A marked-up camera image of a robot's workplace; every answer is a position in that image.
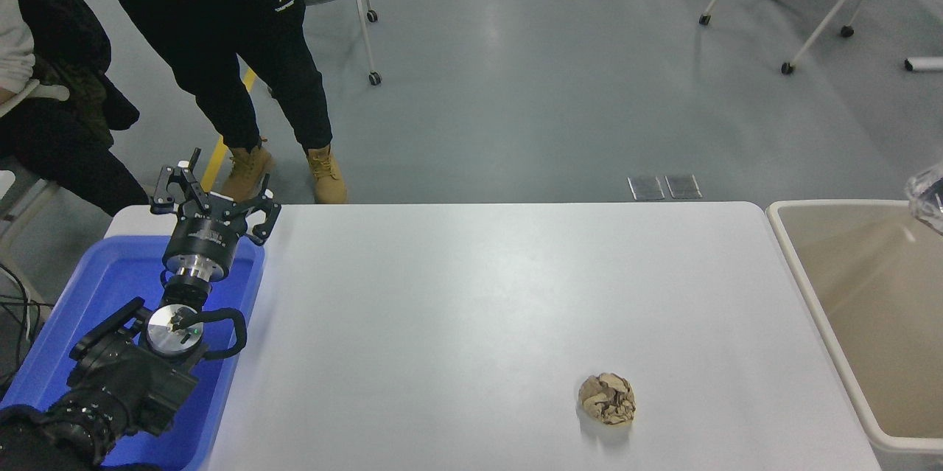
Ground seated person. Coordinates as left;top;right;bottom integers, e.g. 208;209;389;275
0;0;153;218

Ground pale chair frame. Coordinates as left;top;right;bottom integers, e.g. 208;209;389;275
0;154;64;296

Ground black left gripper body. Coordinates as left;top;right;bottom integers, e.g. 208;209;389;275
163;207;247;260

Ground silver foil tray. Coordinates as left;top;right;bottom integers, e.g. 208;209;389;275
905;164;943;237

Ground crumpled tan paper ball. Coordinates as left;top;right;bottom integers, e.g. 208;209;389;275
578;372;636;427

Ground square metal floor plate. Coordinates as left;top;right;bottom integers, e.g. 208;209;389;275
627;175;665;201
665;174;703;200

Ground standing person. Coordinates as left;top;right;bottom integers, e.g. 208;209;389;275
88;0;348;205

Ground blue plastic tray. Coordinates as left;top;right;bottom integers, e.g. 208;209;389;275
0;234;266;471

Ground large pale bin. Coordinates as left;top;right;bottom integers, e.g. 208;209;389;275
765;198;943;471

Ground black floor cables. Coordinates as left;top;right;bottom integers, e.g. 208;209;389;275
0;261;54;383

